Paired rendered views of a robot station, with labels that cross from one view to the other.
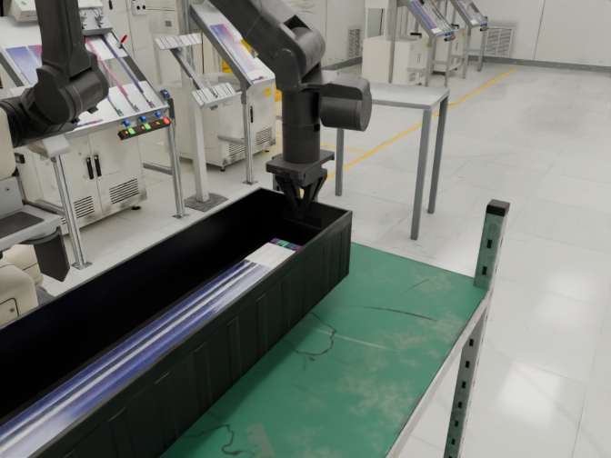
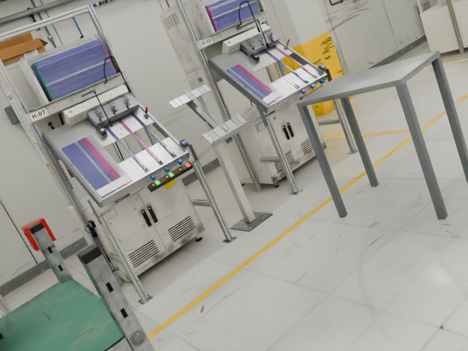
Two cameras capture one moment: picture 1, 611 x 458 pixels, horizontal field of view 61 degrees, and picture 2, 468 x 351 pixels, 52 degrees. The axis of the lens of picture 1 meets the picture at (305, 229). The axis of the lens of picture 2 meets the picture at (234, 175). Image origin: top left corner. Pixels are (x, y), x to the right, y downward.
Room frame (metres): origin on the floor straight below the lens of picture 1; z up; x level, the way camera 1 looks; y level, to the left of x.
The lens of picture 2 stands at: (0.22, -0.85, 1.31)
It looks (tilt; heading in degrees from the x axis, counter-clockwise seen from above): 15 degrees down; 27
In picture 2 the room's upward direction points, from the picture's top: 24 degrees counter-clockwise
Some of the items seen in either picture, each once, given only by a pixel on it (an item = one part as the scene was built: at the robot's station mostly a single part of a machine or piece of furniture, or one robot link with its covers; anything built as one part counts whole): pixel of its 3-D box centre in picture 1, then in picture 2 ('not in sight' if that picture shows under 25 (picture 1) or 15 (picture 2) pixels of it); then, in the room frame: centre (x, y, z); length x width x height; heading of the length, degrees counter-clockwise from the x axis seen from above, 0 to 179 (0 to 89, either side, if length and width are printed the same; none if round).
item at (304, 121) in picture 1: (305, 104); not in sight; (0.74, 0.00, 1.25); 0.07 x 0.06 x 0.07; 67
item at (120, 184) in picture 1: (63, 169); (137, 221); (3.04, 1.51, 0.31); 0.70 x 0.65 x 0.62; 147
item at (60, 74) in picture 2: not in sight; (74, 69); (3.03, 1.38, 1.52); 0.51 x 0.13 x 0.27; 147
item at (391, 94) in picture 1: (376, 156); (384, 141); (3.04, -0.44, 0.40); 0.70 x 0.45 x 0.80; 64
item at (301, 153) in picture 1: (301, 145); not in sight; (0.74, 0.01, 1.19); 0.10 x 0.07 x 0.07; 148
